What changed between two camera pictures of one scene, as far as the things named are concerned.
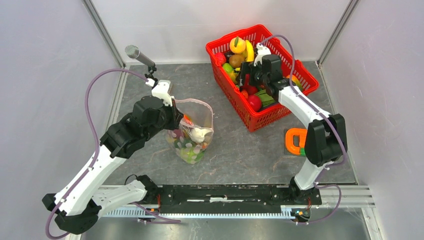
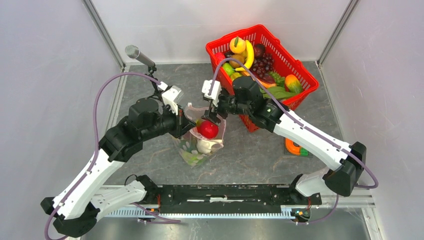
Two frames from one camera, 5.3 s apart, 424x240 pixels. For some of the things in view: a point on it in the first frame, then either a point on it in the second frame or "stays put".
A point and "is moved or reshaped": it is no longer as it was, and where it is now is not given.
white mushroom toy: [197, 134] to [204, 146]
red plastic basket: [255, 120] stays put
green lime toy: [227, 68] stays put
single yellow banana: [250, 53] stays put
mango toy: [295, 80] stays put
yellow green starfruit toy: [233, 76] stays put
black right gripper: [248, 67] to [211, 114]
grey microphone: [133, 51] stays put
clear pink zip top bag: [189, 139] is moved or reshaped
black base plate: [235, 199] stays put
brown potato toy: [235, 60] stays put
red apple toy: [251, 90] is moved or reshaped
